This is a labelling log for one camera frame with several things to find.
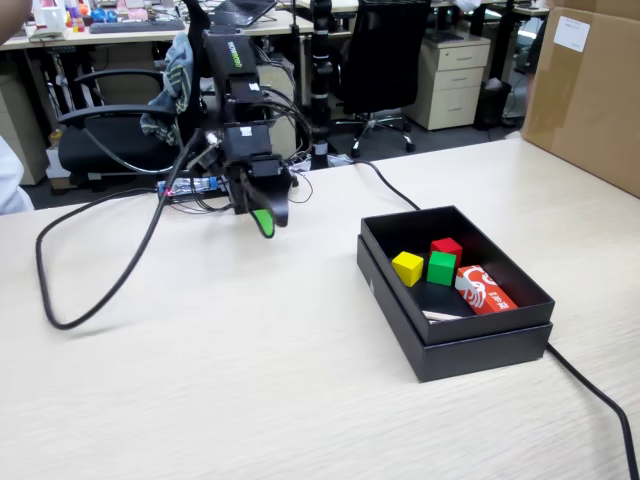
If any black vertical pole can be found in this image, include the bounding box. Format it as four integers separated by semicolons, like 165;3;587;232
308;0;334;170

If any controller circuit board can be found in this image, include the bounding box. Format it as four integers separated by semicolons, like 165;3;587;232
156;174;232;205

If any large cardboard box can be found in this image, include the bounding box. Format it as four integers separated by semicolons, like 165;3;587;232
520;0;640;199

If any green cube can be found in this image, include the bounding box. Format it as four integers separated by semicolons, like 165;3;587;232
426;250;458;288

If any yellow cube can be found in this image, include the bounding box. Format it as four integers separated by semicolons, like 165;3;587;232
391;251;425;288

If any thick black camera cable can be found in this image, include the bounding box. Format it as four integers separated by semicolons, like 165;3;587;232
35;130;211;331

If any black office chair with armrests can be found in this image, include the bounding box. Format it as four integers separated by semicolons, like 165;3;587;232
57;0;214;181

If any beige drawer pedestal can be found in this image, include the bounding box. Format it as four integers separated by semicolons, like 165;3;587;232
403;34;492;132
254;53;297;151

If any black open box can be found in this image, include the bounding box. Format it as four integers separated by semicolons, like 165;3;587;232
356;234;554;384

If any black trash bin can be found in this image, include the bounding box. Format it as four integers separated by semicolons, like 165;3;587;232
474;79;514;131

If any person white shirt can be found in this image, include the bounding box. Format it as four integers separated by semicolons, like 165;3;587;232
0;134;35;216

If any striped grey cloth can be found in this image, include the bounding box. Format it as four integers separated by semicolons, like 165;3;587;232
139;32;199;147

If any black keyboard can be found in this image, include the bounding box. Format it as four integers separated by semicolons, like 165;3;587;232
88;19;186;35

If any white desk phone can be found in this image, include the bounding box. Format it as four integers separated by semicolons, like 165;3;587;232
28;7;69;42

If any thick black power cable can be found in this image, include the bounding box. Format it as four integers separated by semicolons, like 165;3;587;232
349;158;640;480

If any beige office desk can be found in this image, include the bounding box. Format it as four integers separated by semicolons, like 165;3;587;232
0;8;351;52

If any black mesh office chair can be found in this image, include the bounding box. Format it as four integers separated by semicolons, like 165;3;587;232
339;0;434;159

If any red cube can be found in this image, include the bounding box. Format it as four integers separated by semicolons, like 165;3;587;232
429;237;463;269

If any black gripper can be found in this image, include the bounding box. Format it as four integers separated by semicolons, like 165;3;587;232
222;124;292;239

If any beige cabinet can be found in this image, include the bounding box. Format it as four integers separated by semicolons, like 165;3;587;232
0;74;49;187

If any orange printed carton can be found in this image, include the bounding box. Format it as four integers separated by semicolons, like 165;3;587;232
453;264;520;317

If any black laptop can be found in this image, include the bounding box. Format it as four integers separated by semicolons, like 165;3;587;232
207;0;279;29

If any person forearm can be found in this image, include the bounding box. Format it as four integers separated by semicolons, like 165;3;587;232
0;0;34;47

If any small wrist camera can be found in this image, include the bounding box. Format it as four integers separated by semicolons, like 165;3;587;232
198;128;227;169

